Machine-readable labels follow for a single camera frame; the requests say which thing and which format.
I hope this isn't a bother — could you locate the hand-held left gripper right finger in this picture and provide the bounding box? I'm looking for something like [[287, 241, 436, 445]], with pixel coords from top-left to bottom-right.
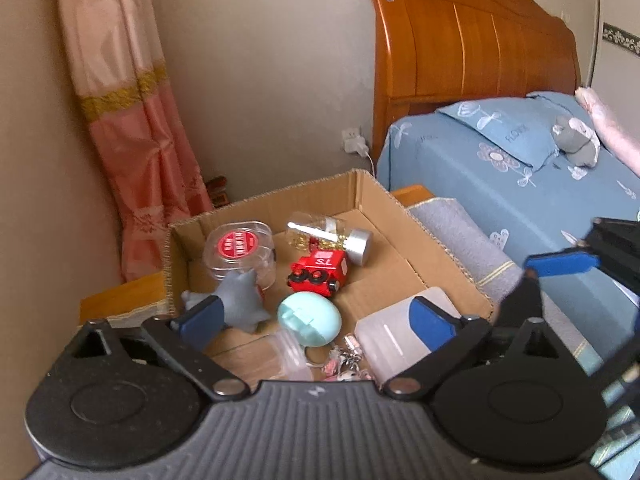
[[382, 296, 583, 402]]

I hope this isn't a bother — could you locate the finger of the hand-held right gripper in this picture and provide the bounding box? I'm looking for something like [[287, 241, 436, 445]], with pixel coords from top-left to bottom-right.
[[524, 241, 602, 279], [497, 267, 546, 332]]

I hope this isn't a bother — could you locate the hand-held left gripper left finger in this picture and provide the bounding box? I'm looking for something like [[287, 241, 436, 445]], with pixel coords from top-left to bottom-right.
[[65, 296, 251, 402]]

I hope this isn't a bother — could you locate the grey shark toy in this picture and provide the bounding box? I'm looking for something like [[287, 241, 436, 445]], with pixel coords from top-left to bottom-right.
[[181, 268, 273, 333]]

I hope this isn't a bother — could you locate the white plastic container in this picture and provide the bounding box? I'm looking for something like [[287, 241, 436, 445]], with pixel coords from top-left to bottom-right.
[[354, 286, 463, 383]]

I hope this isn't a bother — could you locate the cardboard box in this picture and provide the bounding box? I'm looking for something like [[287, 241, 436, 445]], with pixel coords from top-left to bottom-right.
[[162, 169, 496, 386]]

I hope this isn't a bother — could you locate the clear plastic cup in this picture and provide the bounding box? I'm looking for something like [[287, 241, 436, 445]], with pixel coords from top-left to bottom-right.
[[260, 330, 316, 382]]

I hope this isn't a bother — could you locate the pink figure keychain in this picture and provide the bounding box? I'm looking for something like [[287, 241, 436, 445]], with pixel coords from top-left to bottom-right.
[[320, 335, 373, 383]]

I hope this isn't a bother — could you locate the mint green egg toy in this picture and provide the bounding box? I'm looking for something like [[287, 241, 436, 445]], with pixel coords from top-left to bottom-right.
[[276, 291, 343, 348]]

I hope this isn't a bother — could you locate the red toy train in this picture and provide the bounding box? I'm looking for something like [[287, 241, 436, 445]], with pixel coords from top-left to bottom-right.
[[286, 247, 349, 297]]

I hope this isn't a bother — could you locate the grey plaid cloth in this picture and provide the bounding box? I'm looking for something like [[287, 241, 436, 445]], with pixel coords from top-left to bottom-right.
[[405, 197, 621, 381]]

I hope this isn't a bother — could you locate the clear plastic jar red label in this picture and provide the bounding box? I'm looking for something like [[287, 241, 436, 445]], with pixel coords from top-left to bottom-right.
[[202, 220, 277, 291]]

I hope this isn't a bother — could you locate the glass bottle with gold beads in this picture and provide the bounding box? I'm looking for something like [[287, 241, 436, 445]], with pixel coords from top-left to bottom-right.
[[286, 211, 373, 266]]

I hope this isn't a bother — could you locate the grey plush toy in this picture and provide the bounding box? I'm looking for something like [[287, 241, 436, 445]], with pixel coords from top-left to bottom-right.
[[551, 115, 601, 168]]

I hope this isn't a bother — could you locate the pink blanket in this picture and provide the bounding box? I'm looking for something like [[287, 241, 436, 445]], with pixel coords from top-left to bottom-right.
[[575, 86, 640, 176]]

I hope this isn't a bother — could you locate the dark brown object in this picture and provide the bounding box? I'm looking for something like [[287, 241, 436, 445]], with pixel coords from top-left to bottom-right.
[[207, 176, 230, 208]]

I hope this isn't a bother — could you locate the blue flower print pillow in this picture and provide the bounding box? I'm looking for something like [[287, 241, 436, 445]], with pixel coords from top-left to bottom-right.
[[434, 91, 596, 172]]

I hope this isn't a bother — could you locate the pink curtain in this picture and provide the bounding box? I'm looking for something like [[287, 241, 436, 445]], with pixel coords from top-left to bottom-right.
[[55, 0, 216, 283]]

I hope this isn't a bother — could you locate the wooden bed headboard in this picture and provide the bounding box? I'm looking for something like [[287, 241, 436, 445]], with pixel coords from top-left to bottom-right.
[[360, 0, 583, 173]]

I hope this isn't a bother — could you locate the patterned wall border strip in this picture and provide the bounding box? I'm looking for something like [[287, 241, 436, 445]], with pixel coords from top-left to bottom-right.
[[602, 22, 640, 53]]

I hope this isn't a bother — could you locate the grey wall pipe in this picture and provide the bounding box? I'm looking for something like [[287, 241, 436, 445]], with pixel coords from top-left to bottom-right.
[[586, 0, 602, 87]]

